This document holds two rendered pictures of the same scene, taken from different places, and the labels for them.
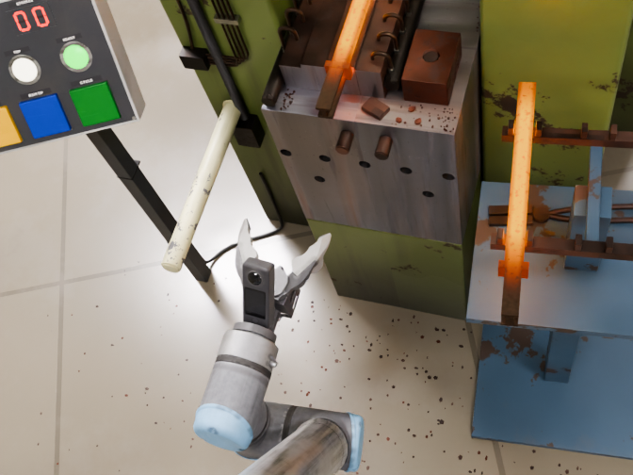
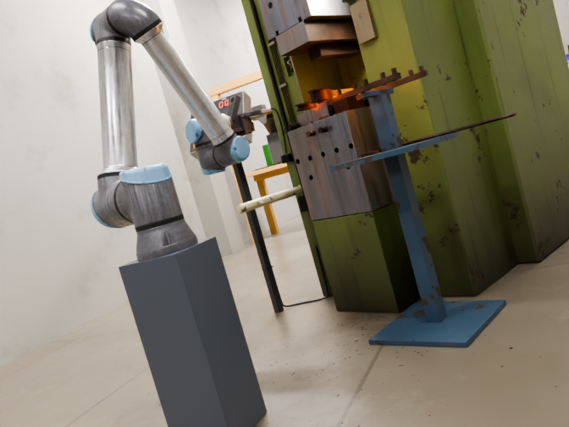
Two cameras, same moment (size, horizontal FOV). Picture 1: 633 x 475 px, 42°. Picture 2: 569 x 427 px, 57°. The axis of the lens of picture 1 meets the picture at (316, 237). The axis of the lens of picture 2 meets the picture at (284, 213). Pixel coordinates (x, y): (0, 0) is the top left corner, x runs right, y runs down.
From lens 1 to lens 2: 2.09 m
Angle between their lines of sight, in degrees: 57
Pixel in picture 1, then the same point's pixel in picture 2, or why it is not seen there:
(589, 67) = (412, 97)
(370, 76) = (323, 105)
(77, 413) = not seen: hidden behind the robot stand
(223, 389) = not seen: hidden behind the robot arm
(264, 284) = (234, 100)
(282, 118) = (293, 134)
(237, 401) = not seen: hidden behind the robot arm
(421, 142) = (336, 124)
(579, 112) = (420, 130)
